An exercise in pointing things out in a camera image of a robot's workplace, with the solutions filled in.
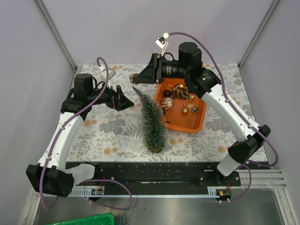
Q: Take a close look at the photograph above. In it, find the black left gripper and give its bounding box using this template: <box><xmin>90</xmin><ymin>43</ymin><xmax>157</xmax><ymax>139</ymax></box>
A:
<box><xmin>88</xmin><ymin>80</ymin><xmax>134</xmax><ymax>111</ymax></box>

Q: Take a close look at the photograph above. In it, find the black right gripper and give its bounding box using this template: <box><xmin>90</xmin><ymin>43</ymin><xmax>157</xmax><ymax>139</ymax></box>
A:
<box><xmin>133</xmin><ymin>53</ymin><xmax>189</xmax><ymax>84</ymax></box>

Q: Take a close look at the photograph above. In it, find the brown pine cone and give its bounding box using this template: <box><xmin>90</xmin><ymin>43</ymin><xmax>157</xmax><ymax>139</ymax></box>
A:
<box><xmin>129</xmin><ymin>73</ymin><xmax>139</xmax><ymax>85</ymax></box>

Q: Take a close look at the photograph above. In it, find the gold and brown ornament pile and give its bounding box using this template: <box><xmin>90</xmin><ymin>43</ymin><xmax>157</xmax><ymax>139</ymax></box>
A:
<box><xmin>172</xmin><ymin>83</ymin><xmax>189</xmax><ymax>99</ymax></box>

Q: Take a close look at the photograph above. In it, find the small green christmas tree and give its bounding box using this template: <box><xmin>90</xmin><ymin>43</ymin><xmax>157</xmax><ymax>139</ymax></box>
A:
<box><xmin>133</xmin><ymin>87</ymin><xmax>167</xmax><ymax>153</ymax></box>

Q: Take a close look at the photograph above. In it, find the gold round ornament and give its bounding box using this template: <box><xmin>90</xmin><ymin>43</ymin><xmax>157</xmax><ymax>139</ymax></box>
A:
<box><xmin>188</xmin><ymin>93</ymin><xmax>195</xmax><ymax>101</ymax></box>

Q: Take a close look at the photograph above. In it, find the orange plastic tub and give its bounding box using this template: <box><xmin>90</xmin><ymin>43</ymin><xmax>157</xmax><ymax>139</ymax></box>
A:
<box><xmin>154</xmin><ymin>78</ymin><xmax>207</xmax><ymax>134</ymax></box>

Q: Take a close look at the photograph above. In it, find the small gold bauble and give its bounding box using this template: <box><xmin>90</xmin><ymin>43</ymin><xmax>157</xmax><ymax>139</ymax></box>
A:
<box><xmin>181</xmin><ymin>108</ymin><xmax>188</xmax><ymax>115</ymax></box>

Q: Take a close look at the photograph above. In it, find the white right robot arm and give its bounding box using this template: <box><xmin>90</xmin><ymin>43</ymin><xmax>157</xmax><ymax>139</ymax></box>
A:
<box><xmin>130</xmin><ymin>42</ymin><xmax>270</xmax><ymax>186</ymax></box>

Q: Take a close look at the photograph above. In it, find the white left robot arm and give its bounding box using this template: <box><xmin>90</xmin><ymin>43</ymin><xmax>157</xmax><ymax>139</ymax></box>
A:
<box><xmin>26</xmin><ymin>74</ymin><xmax>134</xmax><ymax>197</ymax></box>

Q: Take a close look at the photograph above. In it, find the large gold striped bauble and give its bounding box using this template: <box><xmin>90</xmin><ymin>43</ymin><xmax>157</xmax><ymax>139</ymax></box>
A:
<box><xmin>161</xmin><ymin>97</ymin><xmax>173</xmax><ymax>110</ymax></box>

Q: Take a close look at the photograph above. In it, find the floral patterned table mat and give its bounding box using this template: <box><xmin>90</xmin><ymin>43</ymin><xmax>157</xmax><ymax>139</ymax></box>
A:
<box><xmin>61</xmin><ymin>62</ymin><xmax>267</xmax><ymax>163</ymax></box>

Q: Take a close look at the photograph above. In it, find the green plastic crate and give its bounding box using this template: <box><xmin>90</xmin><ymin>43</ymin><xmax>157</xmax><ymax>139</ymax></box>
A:
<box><xmin>52</xmin><ymin>213</ymin><xmax>115</xmax><ymax>225</ymax></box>

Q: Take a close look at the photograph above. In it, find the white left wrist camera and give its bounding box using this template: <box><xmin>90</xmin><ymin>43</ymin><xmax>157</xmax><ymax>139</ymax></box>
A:
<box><xmin>99</xmin><ymin>66</ymin><xmax>116</xmax><ymax>88</ymax></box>

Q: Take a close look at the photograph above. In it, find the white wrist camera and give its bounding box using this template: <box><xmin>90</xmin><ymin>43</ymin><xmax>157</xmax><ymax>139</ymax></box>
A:
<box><xmin>155</xmin><ymin>33</ymin><xmax>169</xmax><ymax>56</ymax></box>
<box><xmin>99</xmin><ymin>66</ymin><xmax>116</xmax><ymax>88</ymax></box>

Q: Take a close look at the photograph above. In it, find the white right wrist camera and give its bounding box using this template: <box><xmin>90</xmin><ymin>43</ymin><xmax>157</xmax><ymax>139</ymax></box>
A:
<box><xmin>155</xmin><ymin>33</ymin><xmax>169</xmax><ymax>56</ymax></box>

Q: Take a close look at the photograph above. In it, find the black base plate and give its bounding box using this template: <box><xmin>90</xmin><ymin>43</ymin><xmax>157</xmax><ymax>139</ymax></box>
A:
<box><xmin>67</xmin><ymin>161</ymin><xmax>242</xmax><ymax>196</ymax></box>

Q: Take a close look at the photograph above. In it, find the grey slotted cable duct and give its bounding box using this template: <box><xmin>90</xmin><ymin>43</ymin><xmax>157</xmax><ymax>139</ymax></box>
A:
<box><xmin>67</xmin><ymin>188</ymin><xmax>222</xmax><ymax>198</ymax></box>

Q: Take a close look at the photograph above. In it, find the aluminium frame post left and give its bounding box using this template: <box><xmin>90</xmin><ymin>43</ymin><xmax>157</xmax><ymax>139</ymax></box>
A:
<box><xmin>34</xmin><ymin>0</ymin><xmax>77</xmax><ymax>71</ymax></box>

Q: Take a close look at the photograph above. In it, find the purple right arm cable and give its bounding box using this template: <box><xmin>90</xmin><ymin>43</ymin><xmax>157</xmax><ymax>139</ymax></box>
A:
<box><xmin>168</xmin><ymin>32</ymin><xmax>279</xmax><ymax>204</ymax></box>

